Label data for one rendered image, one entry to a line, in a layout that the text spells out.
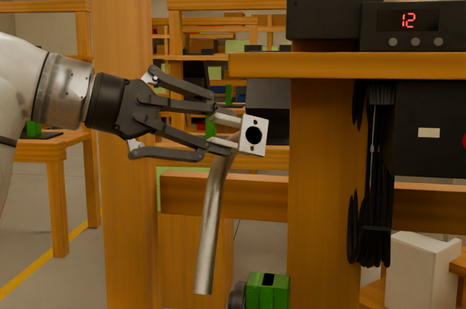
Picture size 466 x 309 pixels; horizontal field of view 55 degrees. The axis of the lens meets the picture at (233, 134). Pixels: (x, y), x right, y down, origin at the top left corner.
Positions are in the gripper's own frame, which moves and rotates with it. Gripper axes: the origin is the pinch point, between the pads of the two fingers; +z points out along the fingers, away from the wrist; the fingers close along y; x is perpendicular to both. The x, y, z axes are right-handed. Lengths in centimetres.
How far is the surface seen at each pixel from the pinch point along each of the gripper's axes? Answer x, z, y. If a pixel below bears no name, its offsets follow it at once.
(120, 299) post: 44, -4, -29
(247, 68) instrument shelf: 1.8, 1.4, 11.5
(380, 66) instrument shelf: -8.8, 17.9, 13.1
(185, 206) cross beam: 37.8, 5.1, -8.2
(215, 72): 610, 171, 269
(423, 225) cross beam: 11.6, 47.0, -5.6
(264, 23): 547, 221, 348
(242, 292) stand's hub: 12.2, 10.1, -22.3
